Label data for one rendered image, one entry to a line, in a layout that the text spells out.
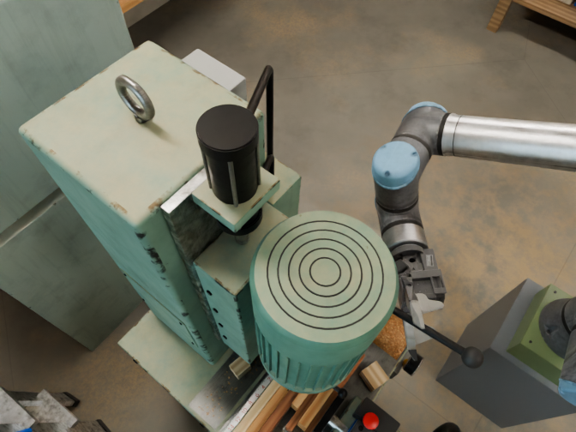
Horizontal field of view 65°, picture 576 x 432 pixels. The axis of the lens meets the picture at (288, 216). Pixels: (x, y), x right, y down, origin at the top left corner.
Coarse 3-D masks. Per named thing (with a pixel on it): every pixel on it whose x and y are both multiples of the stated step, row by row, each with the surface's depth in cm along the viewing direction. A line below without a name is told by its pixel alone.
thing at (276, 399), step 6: (276, 396) 95; (282, 396) 95; (270, 402) 94; (276, 402) 94; (264, 408) 93; (270, 408) 93; (264, 414) 93; (270, 414) 93; (258, 420) 92; (264, 420) 92; (252, 426) 92; (258, 426) 92
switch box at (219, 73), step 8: (192, 56) 68; (200, 56) 68; (208, 56) 68; (192, 64) 67; (200, 64) 67; (208, 64) 67; (216, 64) 67; (224, 64) 67; (208, 72) 66; (216, 72) 66; (224, 72) 66; (232, 72) 66; (216, 80) 65; (224, 80) 65; (232, 80) 65; (240, 80) 66; (232, 88) 65; (240, 88) 66; (240, 96) 67
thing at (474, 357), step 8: (400, 312) 80; (408, 320) 79; (432, 328) 77; (432, 336) 77; (440, 336) 76; (448, 344) 75; (456, 344) 75; (464, 352) 74; (472, 352) 73; (480, 352) 73; (464, 360) 73; (472, 360) 72; (480, 360) 72; (472, 368) 73
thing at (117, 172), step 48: (144, 48) 62; (96, 96) 58; (192, 96) 58; (48, 144) 54; (96, 144) 54; (144, 144) 54; (192, 144) 54; (96, 192) 51; (144, 192) 51; (144, 240) 52; (144, 288) 87; (192, 288) 71; (192, 336) 91
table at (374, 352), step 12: (372, 348) 104; (372, 360) 103; (384, 360) 103; (396, 360) 103; (360, 372) 101; (348, 384) 100; (360, 384) 100; (384, 384) 100; (348, 396) 99; (360, 396) 99; (372, 396) 99; (288, 420) 96
